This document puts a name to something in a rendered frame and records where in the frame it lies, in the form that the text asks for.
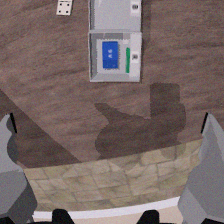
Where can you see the blue 9v battery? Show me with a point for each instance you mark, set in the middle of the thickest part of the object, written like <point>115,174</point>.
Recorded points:
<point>110,54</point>

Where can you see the white domino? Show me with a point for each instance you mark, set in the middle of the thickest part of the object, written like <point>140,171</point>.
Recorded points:
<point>64,7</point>

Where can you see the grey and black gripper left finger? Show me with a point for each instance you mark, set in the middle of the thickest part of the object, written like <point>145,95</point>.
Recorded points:
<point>17,199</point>

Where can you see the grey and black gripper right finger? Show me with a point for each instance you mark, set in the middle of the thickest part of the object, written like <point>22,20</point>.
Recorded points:
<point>202,199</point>

